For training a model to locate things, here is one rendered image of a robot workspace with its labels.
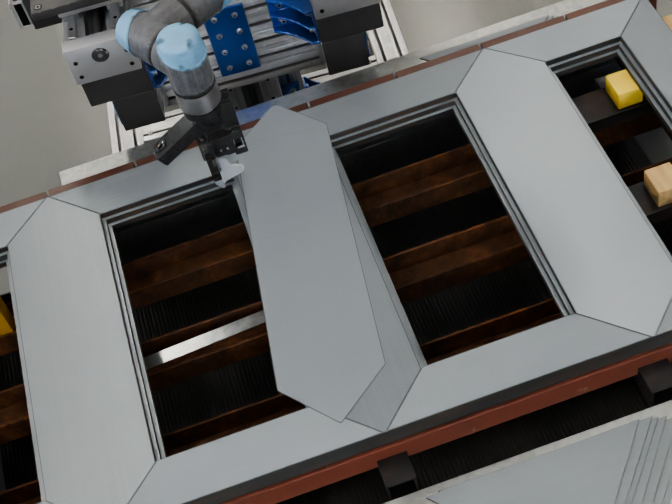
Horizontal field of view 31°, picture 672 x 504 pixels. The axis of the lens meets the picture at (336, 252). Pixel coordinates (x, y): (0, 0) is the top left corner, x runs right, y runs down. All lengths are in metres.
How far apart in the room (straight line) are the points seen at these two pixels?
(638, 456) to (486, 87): 0.79
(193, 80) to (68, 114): 1.84
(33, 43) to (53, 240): 1.94
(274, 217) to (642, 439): 0.75
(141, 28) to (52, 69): 1.96
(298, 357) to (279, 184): 0.39
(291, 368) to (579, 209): 0.56
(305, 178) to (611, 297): 0.61
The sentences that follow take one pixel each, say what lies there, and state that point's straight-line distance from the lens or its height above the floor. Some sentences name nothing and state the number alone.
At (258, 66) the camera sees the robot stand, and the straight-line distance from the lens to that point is 2.68.
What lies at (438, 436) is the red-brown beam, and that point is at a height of 0.78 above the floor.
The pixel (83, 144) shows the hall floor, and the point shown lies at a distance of 3.76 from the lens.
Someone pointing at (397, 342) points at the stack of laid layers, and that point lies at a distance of 1.99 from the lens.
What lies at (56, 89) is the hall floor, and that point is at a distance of 3.99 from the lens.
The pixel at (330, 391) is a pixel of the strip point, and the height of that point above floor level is 0.85.
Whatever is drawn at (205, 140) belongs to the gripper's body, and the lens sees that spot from 2.16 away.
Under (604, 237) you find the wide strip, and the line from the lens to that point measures 2.09.
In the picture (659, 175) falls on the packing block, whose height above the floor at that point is 0.81.
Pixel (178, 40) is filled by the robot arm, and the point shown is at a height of 1.21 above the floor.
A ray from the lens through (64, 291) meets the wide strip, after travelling 2.23.
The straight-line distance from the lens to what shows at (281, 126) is 2.35.
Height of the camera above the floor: 2.47
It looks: 50 degrees down
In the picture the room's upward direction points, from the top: 16 degrees counter-clockwise
